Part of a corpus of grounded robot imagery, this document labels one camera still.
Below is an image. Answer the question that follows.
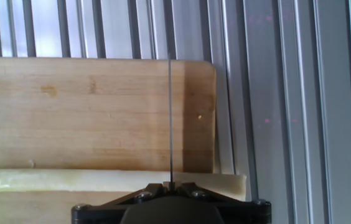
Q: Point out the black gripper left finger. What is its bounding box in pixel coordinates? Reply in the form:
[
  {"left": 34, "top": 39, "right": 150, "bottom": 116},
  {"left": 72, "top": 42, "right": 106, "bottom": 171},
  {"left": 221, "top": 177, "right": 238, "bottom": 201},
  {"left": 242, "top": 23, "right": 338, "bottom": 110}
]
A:
[{"left": 72, "top": 182, "right": 171, "bottom": 224}]

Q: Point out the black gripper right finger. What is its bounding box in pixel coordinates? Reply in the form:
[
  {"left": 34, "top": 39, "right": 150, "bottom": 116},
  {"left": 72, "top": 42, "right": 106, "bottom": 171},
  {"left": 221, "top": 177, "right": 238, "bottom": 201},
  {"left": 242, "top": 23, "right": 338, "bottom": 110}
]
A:
[{"left": 172, "top": 182, "right": 272, "bottom": 224}]

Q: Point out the long scallion with green top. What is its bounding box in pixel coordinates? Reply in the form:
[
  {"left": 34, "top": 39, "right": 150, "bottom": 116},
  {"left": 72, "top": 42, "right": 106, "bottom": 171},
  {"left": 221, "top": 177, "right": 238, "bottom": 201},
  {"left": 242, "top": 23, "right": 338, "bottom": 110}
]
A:
[{"left": 0, "top": 168, "right": 247, "bottom": 202}]

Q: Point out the steel cleaver knife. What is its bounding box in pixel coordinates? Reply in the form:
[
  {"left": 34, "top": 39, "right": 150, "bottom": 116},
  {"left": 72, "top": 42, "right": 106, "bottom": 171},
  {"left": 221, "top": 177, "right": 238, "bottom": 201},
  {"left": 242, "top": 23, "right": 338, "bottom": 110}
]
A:
[{"left": 167, "top": 52, "right": 176, "bottom": 191}]

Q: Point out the wooden cutting board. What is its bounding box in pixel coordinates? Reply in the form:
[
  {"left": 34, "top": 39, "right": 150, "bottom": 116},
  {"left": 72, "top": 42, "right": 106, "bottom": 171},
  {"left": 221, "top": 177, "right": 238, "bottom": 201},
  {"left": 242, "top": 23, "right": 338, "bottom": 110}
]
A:
[{"left": 0, "top": 57, "right": 217, "bottom": 224}]

